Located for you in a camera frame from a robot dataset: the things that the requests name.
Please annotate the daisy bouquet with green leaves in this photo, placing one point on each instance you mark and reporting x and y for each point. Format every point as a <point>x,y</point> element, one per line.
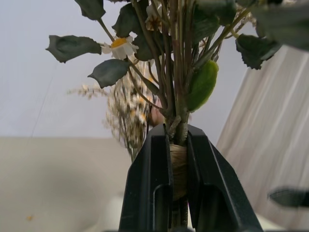
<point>178,72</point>

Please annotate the dried beige flower sprigs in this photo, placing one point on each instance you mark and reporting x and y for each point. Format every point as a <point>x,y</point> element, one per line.
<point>128,108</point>

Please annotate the white curtain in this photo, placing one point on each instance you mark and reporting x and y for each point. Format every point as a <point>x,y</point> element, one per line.
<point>268,130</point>

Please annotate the small yellow petal crumb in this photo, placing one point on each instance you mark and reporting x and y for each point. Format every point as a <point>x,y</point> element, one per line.
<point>30,217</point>

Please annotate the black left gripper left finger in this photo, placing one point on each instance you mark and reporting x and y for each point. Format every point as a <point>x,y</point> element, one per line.
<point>147,183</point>

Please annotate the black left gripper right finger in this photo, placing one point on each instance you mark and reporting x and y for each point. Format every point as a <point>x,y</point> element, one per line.
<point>212,183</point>

